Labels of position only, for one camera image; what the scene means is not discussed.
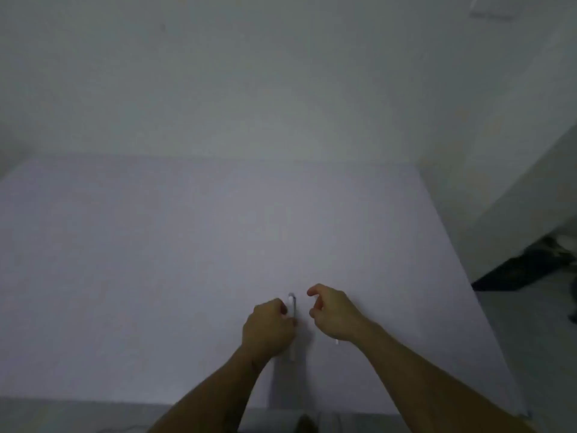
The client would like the black trash bin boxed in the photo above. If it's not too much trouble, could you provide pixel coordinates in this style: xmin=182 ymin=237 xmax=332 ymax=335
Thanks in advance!
xmin=471 ymin=236 xmax=577 ymax=292

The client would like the person's left hand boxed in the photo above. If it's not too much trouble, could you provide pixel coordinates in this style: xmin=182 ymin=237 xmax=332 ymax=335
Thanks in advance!
xmin=241 ymin=297 xmax=299 ymax=364

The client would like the white wall switch plate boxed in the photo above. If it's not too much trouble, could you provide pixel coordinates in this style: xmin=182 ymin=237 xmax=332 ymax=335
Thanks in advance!
xmin=468 ymin=0 xmax=517 ymax=21

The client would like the person's left forearm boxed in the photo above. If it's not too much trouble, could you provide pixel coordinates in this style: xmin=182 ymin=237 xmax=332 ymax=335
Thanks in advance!
xmin=146 ymin=345 xmax=278 ymax=433

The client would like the person's right hand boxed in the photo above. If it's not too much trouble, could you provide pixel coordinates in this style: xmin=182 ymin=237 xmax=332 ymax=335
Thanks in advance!
xmin=306 ymin=283 xmax=375 ymax=346

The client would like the person's right forearm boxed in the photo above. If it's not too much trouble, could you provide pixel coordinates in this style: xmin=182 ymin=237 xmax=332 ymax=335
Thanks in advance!
xmin=349 ymin=319 xmax=528 ymax=433

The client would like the white pen body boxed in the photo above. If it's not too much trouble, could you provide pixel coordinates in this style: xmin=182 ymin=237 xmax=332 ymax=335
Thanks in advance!
xmin=287 ymin=292 xmax=297 ymax=362

